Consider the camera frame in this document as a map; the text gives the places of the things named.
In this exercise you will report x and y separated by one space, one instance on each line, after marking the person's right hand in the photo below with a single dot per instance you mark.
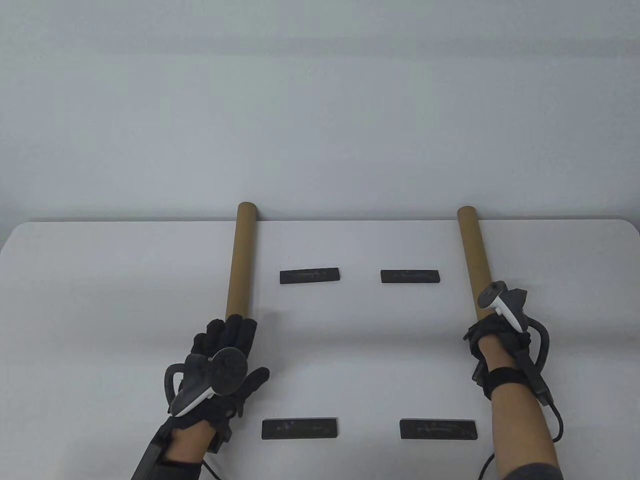
492 330

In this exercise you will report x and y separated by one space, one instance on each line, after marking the person's left hand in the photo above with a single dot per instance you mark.
225 335

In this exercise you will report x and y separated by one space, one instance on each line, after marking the brown cardboard mailing tube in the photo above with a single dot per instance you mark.
241 260
475 260

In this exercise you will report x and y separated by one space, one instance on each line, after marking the black bar paperweight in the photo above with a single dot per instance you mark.
410 276
437 430
299 429
310 276

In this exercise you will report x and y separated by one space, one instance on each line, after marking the person's right forearm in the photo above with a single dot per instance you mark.
515 425

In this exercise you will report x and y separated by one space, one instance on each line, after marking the person's left forearm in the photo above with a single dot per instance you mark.
187 447

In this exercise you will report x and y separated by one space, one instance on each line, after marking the grey hand tracker controller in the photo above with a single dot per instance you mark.
227 370
505 300

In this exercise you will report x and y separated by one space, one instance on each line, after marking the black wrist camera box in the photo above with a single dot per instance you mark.
530 372
150 457

